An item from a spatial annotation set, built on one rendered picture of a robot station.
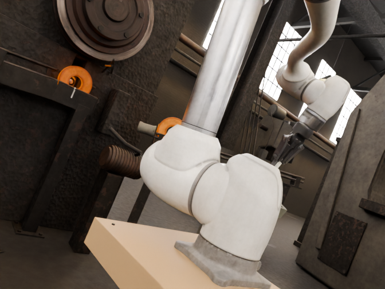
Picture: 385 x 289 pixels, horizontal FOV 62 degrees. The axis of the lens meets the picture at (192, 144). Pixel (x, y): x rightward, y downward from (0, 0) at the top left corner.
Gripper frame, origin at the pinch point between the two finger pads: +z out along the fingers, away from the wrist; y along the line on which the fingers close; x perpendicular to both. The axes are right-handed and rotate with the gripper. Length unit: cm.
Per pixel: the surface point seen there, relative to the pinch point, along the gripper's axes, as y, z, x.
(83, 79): 58, 21, -73
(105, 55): 54, 7, -77
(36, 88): 76, 33, -67
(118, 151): 34, 40, -50
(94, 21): 67, -4, -72
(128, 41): 48, -4, -77
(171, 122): 15, 17, -55
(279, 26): -291, -135, -399
